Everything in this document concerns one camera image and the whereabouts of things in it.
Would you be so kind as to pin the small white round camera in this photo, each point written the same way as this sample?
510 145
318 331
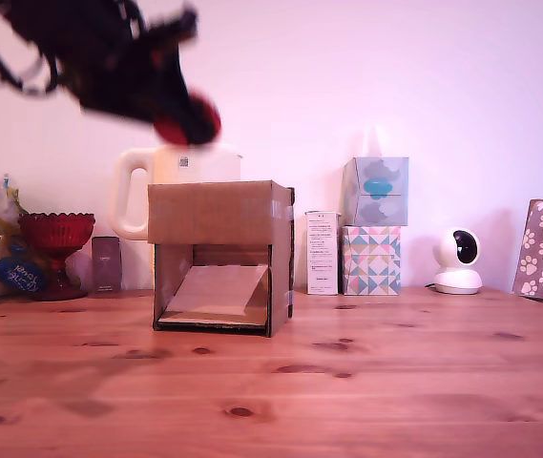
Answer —
457 267

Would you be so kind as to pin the red glass goblet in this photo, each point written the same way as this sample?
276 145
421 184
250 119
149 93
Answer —
56 234

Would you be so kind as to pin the small dark brown box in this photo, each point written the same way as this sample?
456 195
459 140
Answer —
106 262

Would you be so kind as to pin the cardboard dice tower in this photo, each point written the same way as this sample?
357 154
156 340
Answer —
209 210

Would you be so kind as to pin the white tissue sheet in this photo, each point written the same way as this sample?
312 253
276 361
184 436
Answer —
374 143

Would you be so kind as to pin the grey tissue box with clouds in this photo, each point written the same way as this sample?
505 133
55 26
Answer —
376 191

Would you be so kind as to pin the white box with printed text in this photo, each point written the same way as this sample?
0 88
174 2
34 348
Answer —
321 253

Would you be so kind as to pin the white plastic kettle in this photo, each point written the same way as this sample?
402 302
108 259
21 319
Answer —
204 164

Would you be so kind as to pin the tissue box with triangle pattern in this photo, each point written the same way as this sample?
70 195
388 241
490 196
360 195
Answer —
371 260

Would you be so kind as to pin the red and black footbag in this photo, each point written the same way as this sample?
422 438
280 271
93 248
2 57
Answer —
207 112

